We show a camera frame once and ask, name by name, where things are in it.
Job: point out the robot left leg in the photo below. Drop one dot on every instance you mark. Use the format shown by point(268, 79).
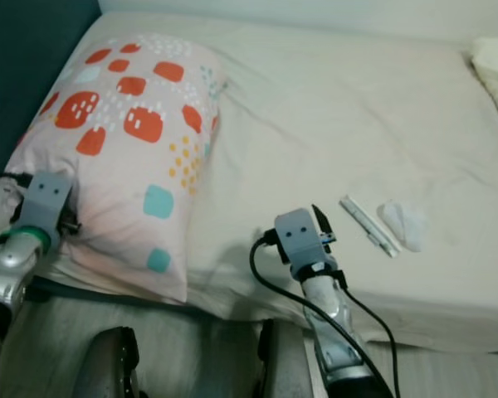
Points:
point(108, 365)

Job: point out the robot leg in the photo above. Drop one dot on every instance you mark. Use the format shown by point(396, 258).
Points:
point(282, 365)
point(108, 365)

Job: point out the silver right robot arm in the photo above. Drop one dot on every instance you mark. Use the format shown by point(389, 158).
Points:
point(328, 323)

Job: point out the white tissue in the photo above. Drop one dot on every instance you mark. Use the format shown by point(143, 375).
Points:
point(402, 224)

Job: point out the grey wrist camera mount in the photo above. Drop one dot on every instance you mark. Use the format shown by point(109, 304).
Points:
point(299, 236)
point(46, 199)

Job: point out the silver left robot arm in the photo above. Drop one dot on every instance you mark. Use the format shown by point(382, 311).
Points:
point(8, 274)

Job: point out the robot right leg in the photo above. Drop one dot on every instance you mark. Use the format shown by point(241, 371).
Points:
point(282, 365)

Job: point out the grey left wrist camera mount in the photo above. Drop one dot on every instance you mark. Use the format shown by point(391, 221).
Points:
point(46, 199)

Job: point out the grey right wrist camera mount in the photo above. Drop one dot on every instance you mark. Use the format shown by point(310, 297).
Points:
point(299, 236)

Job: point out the cream bed sheet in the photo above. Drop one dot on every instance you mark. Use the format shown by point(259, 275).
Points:
point(324, 124)

